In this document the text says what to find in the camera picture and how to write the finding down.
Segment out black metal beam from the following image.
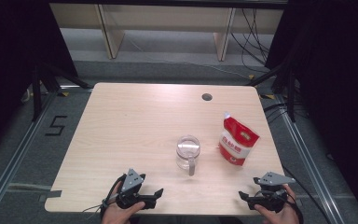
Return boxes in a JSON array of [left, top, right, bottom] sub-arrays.
[[48, 0, 290, 9]]

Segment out short black cables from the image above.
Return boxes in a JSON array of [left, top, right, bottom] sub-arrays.
[[262, 102, 294, 124]]

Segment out bundle of black cables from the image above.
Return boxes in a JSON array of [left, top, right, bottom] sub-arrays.
[[229, 8, 272, 75]]

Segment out black curtain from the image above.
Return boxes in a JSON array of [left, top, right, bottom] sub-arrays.
[[0, 0, 79, 160], [264, 0, 358, 224]]

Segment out black wrist strap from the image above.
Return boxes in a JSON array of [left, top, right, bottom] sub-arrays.
[[82, 174, 129, 218], [282, 186, 305, 224]]

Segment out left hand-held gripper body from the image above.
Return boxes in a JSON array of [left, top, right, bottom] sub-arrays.
[[115, 168, 146, 210]]

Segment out person's left hand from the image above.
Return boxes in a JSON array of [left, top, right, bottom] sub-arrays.
[[101, 183, 146, 224]]

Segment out person's right hand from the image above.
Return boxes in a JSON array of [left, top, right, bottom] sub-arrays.
[[254, 184, 300, 224]]

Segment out light wooden shelf unit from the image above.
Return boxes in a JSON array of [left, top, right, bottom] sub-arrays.
[[48, 3, 284, 62]]

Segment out aluminium floor rail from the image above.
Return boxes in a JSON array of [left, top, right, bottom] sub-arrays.
[[274, 92, 347, 224], [0, 90, 59, 224]]

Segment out long black floor cable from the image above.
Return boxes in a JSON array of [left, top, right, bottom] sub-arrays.
[[281, 164, 334, 224]]

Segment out red and white sugar bag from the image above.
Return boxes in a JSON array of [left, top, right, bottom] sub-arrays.
[[218, 111, 261, 167]]

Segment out black metal stand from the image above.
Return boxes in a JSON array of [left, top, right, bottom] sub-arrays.
[[31, 61, 93, 122], [245, 60, 297, 123]]

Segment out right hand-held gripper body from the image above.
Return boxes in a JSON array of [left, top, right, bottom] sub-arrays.
[[253, 171, 296, 213]]

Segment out clear glass measuring cup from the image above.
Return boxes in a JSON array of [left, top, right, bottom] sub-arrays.
[[175, 134, 201, 177]]

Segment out dark grey tape patch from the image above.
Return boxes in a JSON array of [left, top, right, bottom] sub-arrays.
[[38, 189, 63, 203]]

